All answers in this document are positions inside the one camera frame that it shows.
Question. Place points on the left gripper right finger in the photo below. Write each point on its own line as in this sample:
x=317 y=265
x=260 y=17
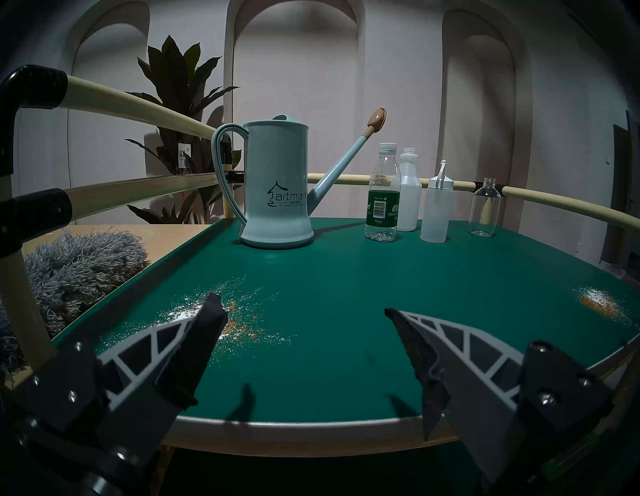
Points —
x=475 y=400

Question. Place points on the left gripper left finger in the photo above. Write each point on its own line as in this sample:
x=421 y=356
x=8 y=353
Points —
x=150 y=370

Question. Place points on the grey fluffy duster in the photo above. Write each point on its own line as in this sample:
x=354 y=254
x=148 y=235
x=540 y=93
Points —
x=75 y=270

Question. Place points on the green shelf cart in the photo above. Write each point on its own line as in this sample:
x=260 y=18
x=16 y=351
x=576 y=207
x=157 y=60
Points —
x=350 y=300

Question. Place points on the curved wooden side table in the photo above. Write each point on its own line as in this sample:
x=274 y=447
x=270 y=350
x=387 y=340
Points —
x=165 y=240

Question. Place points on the orange and white powder pile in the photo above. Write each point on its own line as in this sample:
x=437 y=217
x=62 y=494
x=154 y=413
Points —
x=597 y=300

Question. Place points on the white nozzle cap squeeze bottle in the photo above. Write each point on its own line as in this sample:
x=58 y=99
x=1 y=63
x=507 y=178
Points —
x=437 y=215

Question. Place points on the clear empty bottle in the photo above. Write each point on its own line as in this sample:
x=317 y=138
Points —
x=484 y=210

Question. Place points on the green label water bottle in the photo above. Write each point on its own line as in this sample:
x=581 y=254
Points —
x=382 y=210

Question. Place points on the white opaque plastic bottle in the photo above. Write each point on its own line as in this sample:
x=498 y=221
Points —
x=410 y=195

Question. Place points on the white plant tag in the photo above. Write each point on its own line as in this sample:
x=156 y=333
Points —
x=184 y=157

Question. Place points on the light blue watering can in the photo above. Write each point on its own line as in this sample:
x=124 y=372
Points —
x=275 y=190

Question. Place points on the dark door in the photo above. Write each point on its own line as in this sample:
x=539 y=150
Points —
x=620 y=200

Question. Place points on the tall dark leafy plant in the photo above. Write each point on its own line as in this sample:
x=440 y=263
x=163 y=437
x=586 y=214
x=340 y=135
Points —
x=175 y=90

